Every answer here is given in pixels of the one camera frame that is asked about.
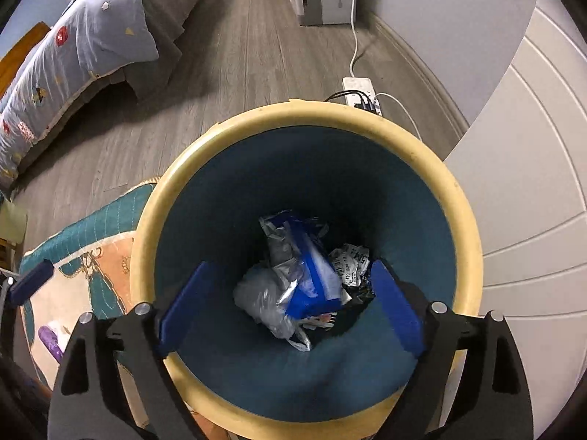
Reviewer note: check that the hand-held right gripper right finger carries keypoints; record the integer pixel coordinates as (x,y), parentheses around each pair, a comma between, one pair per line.
(396,307)

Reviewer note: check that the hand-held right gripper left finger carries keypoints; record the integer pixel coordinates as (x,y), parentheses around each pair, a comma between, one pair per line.
(183,302)

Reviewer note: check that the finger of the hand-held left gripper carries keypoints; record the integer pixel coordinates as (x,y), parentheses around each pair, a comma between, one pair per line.
(30,282)

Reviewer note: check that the black plastic bag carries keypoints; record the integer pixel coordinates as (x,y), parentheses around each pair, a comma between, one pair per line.
(360,293)

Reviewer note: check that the white receipt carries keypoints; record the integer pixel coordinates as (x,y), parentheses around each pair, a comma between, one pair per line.
(351,261)

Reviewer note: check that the yellow-rimmed teal trash bin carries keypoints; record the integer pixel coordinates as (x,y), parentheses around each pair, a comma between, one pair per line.
(220,192)

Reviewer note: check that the purple object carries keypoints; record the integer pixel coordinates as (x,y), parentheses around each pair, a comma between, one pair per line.
(51,343)

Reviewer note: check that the grey plastic bag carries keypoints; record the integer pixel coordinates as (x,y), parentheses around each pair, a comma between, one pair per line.
(261,298)

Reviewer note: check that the teal and orange rug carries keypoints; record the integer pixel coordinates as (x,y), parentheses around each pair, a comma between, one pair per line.
(105,247)

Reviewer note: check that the blue and white packet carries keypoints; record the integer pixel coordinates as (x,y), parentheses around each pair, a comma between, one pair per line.
(307,275)

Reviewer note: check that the white power strip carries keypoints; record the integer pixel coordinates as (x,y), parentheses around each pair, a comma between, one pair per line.
(357,89)

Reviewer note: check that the orange wooden board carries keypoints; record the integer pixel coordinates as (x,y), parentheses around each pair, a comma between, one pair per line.
(20,55)

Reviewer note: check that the printed blue blanket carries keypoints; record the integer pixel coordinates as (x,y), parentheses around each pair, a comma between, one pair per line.
(82,46)

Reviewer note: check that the grey bed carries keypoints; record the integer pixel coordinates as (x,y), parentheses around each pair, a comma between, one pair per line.
(179,23)

